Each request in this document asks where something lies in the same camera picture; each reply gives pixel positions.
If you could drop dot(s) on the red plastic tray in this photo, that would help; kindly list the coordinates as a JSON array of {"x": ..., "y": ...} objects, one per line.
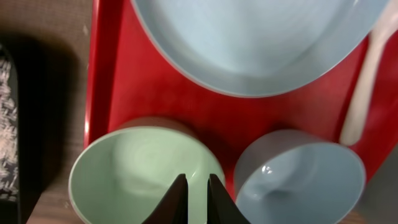
[{"x": 129, "y": 79}]

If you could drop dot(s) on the white plastic spoon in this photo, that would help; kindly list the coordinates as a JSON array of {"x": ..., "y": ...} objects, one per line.
[{"x": 357, "y": 113}]

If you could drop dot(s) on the light blue bowl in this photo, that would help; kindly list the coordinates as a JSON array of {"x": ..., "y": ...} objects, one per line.
[{"x": 289, "y": 176}]

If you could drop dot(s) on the mint green bowl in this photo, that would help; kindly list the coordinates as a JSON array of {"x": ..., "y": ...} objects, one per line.
[{"x": 122, "y": 176}]

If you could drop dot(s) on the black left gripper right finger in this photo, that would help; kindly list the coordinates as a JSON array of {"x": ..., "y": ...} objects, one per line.
[{"x": 220, "y": 207}]

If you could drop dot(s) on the black food waste tray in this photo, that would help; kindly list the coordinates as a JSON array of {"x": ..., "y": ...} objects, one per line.
[{"x": 10, "y": 210}]

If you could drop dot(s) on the light blue plate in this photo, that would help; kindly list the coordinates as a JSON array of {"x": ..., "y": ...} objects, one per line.
[{"x": 256, "y": 48}]

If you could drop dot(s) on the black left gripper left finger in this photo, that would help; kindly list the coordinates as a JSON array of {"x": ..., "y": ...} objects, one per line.
[{"x": 173, "y": 208}]

